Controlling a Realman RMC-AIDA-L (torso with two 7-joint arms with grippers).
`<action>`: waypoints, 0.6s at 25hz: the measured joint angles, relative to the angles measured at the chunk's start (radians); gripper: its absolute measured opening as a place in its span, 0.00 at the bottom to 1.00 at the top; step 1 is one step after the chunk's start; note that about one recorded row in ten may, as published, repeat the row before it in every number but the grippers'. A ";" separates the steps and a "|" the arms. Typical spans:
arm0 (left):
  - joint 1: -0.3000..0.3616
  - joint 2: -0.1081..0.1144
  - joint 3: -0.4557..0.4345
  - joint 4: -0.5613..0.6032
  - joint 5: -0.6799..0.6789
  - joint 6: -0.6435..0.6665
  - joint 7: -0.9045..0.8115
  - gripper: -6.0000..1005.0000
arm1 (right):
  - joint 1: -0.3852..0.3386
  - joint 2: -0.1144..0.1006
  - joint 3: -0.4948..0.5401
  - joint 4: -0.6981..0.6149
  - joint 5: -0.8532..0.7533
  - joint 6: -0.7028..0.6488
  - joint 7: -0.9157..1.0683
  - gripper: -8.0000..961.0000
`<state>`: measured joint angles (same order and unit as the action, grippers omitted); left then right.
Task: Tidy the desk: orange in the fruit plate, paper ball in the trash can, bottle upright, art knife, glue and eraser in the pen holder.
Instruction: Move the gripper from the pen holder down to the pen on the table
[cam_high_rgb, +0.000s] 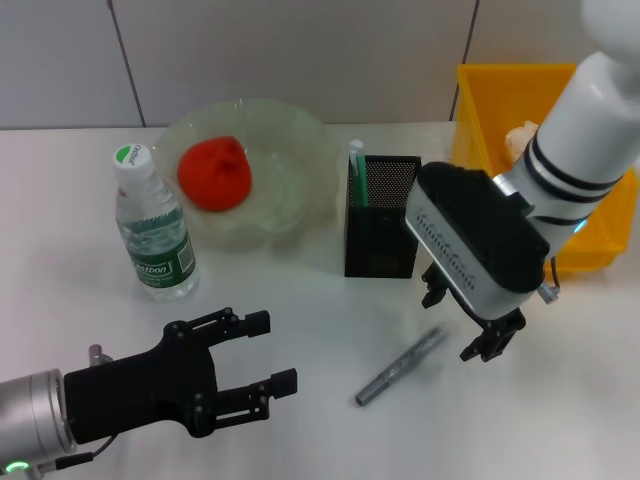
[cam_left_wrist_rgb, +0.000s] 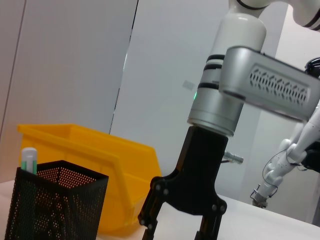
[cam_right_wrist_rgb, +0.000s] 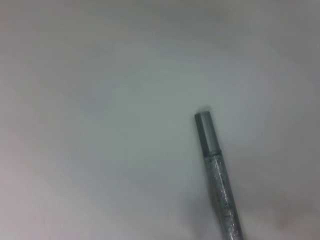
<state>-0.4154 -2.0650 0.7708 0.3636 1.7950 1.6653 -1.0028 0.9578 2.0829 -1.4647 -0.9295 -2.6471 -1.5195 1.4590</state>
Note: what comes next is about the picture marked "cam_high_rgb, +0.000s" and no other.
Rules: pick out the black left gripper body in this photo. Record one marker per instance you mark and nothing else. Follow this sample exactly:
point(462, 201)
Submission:
point(135, 390)

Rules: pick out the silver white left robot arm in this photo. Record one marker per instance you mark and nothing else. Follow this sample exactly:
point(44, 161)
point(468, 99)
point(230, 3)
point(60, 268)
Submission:
point(30, 415)

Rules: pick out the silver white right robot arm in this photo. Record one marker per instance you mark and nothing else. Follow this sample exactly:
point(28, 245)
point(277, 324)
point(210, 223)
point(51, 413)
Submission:
point(585, 135)

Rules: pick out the white paper ball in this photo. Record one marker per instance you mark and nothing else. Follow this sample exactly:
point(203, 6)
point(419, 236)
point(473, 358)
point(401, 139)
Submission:
point(520, 140)

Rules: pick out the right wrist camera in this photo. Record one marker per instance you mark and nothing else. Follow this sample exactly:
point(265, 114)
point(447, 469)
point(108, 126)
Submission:
point(475, 225)

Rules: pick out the left wrist silver plug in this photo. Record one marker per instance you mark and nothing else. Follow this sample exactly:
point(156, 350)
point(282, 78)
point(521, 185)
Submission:
point(97, 354)

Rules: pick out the red tomato-shaped object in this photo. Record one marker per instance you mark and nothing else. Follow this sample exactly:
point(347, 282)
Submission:
point(215, 175)

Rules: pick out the grey marker pen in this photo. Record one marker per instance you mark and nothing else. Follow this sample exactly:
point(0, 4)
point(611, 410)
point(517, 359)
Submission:
point(400, 367)

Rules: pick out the yellow plastic bin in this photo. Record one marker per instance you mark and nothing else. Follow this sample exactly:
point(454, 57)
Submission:
point(475, 100)

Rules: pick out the black mesh pen holder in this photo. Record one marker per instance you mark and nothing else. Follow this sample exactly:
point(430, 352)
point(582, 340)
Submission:
point(370, 240)

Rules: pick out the clear green-label water bottle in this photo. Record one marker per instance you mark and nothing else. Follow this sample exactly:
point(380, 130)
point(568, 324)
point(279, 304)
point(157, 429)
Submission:
point(155, 240)

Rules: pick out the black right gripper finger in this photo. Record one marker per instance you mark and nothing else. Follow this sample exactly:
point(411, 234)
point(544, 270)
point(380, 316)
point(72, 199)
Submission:
point(492, 345)
point(434, 290)

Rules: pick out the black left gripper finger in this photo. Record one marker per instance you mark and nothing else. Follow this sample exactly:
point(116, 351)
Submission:
point(257, 322)
point(285, 382)

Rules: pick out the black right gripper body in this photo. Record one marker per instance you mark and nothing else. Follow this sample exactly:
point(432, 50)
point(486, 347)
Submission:
point(500, 324)

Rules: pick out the green glass fruit plate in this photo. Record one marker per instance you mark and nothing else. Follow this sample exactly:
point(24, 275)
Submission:
point(295, 165)

